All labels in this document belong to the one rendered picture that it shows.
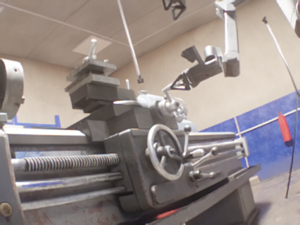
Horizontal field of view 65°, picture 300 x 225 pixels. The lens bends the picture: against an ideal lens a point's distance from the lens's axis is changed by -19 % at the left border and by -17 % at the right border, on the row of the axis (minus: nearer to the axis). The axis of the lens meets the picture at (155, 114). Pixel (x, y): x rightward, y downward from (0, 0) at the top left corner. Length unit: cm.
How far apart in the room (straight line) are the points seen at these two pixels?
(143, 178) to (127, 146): 12
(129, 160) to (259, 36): 473
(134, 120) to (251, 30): 469
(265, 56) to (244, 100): 97
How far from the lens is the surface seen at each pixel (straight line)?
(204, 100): 553
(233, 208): 227
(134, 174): 96
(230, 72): 101
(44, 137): 89
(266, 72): 525
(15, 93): 106
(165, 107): 109
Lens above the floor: 60
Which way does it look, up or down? 14 degrees up
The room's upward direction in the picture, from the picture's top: 16 degrees counter-clockwise
